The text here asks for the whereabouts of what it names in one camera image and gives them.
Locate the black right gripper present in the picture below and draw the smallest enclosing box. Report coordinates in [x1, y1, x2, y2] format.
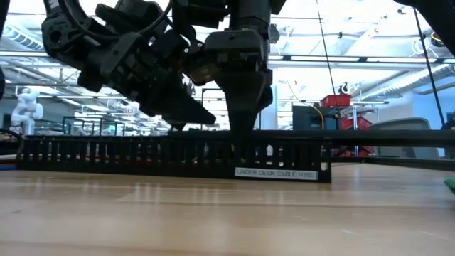
[184, 29, 274, 143]

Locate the red storage bin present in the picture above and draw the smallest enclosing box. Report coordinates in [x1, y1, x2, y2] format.
[319, 94, 353, 108]

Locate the grey mesh office chair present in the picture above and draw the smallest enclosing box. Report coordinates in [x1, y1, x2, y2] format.
[368, 117, 441, 160]

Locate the yellow hanging cable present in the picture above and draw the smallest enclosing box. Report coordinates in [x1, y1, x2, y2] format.
[308, 102, 326, 132]

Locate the black hanging cable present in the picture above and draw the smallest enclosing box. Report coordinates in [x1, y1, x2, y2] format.
[412, 6, 447, 125]
[315, 0, 339, 97]

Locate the black ceiling cord reel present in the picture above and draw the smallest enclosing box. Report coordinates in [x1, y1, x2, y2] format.
[429, 31, 446, 48]

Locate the rack of red bins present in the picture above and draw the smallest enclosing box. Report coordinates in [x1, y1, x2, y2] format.
[333, 115, 377, 157]

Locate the person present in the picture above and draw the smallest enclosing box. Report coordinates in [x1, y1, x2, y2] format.
[440, 112, 455, 132]

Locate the black monitor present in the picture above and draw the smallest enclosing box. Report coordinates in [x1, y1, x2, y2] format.
[291, 105, 338, 132]

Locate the long ceiling light bar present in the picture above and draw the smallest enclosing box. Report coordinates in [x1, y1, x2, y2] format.
[0, 50, 455, 65]

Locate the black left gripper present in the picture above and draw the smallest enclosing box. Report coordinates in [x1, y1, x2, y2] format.
[76, 28, 218, 132]

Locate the black duct cover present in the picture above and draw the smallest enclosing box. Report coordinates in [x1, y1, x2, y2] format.
[166, 129, 455, 148]

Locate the black slotted cable duct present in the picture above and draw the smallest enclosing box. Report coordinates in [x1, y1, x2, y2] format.
[16, 134, 333, 183]

